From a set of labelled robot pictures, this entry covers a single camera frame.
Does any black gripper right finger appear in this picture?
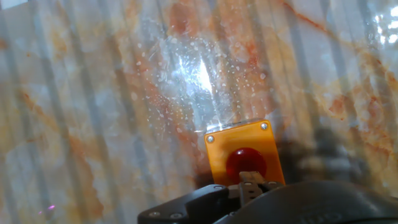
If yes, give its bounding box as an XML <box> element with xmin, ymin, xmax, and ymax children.
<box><xmin>251</xmin><ymin>171</ymin><xmax>284</xmax><ymax>200</ymax></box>

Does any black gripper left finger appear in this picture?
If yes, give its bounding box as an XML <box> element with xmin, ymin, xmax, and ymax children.
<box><xmin>137</xmin><ymin>170</ymin><xmax>253</xmax><ymax>224</ymax></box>

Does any marble pattern table mat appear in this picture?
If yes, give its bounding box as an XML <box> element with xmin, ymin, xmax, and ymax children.
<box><xmin>0</xmin><ymin>0</ymin><xmax>398</xmax><ymax>224</ymax></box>

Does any orange box red push button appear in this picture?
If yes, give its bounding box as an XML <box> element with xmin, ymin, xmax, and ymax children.
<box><xmin>203</xmin><ymin>119</ymin><xmax>286</xmax><ymax>187</ymax></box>

